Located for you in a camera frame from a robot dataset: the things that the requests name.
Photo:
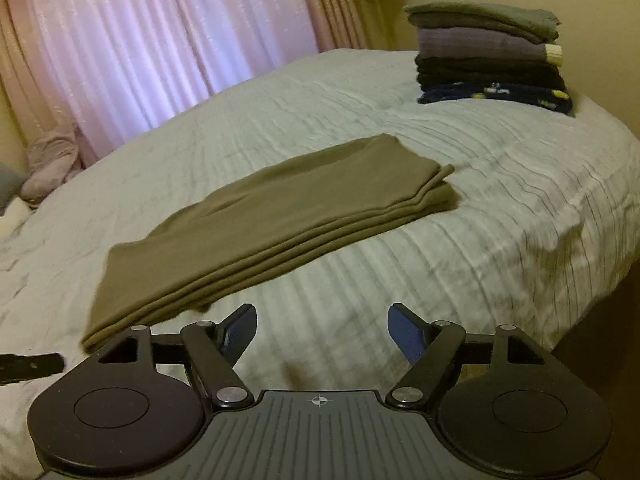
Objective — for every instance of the olive brown pants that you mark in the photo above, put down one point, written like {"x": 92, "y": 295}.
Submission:
{"x": 262, "y": 226}

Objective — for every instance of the folded clothes stack on bed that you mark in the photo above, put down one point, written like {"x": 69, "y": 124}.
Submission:
{"x": 469, "y": 50}

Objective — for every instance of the cream padded headboard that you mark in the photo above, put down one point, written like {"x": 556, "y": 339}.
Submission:
{"x": 15, "y": 215}

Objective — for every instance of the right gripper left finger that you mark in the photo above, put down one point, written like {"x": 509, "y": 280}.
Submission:
{"x": 213, "y": 349}

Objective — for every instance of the grey square pillow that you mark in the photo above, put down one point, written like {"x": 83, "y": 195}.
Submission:
{"x": 10, "y": 186}

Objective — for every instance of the pink crumpled pillow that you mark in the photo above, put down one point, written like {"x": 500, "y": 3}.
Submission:
{"x": 53, "y": 160}

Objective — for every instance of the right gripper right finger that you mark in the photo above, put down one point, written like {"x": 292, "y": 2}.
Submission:
{"x": 431, "y": 350}

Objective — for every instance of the striped grey bed cover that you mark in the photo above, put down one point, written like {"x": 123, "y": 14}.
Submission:
{"x": 546, "y": 223}

